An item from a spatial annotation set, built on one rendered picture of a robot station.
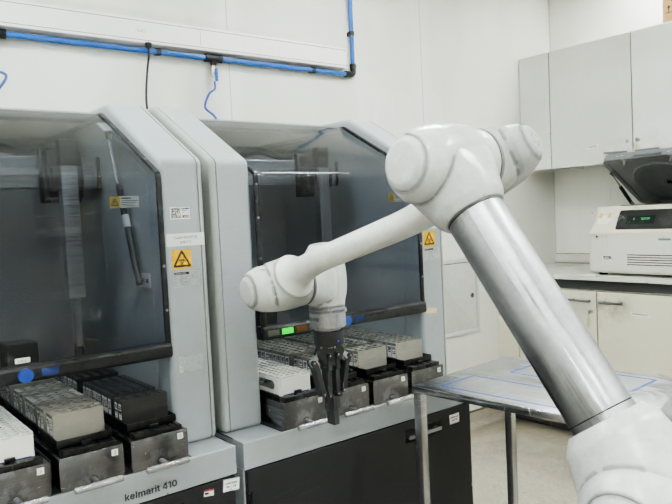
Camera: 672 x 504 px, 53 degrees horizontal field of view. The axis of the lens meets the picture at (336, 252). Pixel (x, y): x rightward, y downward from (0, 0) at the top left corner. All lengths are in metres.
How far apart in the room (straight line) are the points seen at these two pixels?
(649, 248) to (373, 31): 1.77
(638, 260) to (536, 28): 1.76
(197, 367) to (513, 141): 0.95
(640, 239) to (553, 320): 2.69
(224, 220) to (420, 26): 2.41
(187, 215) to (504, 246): 0.88
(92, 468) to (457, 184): 0.97
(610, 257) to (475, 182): 2.74
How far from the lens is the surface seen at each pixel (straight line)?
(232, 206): 1.77
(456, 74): 4.08
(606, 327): 3.87
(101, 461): 1.60
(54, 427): 1.63
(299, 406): 1.82
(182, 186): 1.70
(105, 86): 2.87
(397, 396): 2.04
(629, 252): 3.77
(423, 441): 1.89
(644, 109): 4.06
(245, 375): 1.82
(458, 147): 1.13
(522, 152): 1.25
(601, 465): 1.02
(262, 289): 1.50
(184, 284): 1.70
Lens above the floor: 1.28
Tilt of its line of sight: 3 degrees down
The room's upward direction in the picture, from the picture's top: 3 degrees counter-clockwise
